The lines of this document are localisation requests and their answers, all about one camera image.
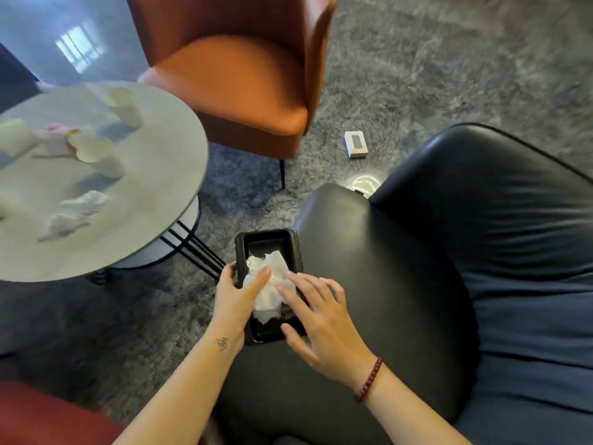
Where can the white round table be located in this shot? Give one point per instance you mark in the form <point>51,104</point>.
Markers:
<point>162,180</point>

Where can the orange leather armchair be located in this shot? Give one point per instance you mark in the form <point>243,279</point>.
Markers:
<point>231,88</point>

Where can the red leather armchair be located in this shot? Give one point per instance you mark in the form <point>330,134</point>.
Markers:
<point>46,417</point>

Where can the small white device box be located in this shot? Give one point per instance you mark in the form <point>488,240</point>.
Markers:
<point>356,144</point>

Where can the black plastic tray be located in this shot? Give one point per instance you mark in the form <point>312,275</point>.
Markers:
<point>268,240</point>

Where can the person's right hand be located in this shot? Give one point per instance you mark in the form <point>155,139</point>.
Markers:
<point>329,333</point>

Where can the person's left hand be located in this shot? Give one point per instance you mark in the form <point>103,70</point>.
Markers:
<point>231,310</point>

